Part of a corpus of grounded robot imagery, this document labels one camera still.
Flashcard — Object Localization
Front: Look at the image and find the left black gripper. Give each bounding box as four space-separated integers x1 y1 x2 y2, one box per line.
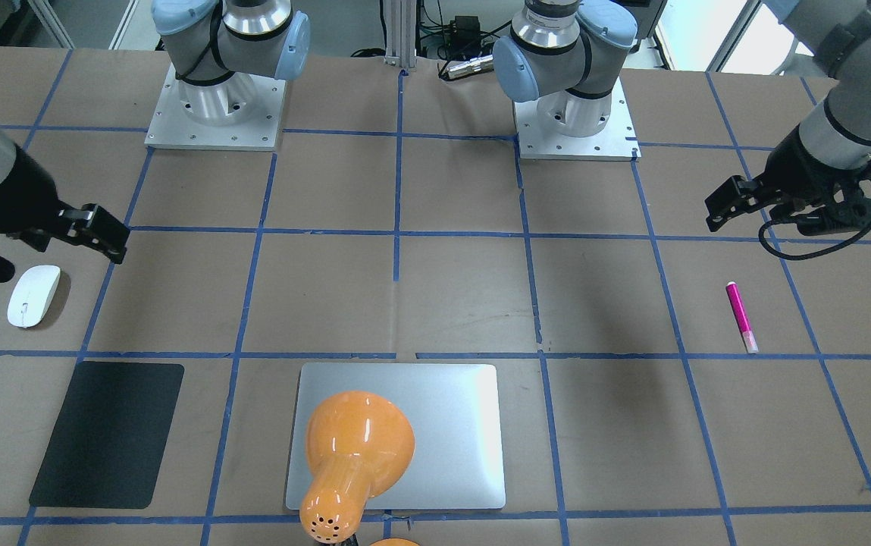
704 128 871 233

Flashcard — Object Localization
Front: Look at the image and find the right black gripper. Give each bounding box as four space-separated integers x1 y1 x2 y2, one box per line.
0 148 131 264

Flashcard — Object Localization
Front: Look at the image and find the white computer mouse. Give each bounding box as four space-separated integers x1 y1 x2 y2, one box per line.
8 264 61 328

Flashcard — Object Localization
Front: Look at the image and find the pink marker pen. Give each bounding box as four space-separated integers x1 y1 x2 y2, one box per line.
725 282 760 355

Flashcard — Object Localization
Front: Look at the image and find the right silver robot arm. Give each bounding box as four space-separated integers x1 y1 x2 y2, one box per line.
0 1 312 283

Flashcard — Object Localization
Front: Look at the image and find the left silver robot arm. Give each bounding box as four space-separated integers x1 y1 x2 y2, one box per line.
493 1 871 236

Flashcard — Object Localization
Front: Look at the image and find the black mousepad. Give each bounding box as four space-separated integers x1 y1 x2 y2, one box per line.
29 362 183 510

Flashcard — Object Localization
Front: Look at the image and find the orange desk lamp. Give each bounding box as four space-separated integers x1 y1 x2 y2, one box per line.
299 391 415 545

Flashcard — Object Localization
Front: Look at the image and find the silver closed laptop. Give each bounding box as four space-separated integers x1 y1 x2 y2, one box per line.
285 362 506 510

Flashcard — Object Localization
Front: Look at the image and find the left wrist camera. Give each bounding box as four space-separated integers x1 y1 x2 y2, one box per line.
770 180 871 237

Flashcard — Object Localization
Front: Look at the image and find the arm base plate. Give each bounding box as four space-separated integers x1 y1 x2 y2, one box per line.
512 79 642 162
145 66 287 152

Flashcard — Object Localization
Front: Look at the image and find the aluminium frame post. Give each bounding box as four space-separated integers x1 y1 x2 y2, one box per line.
380 0 418 73

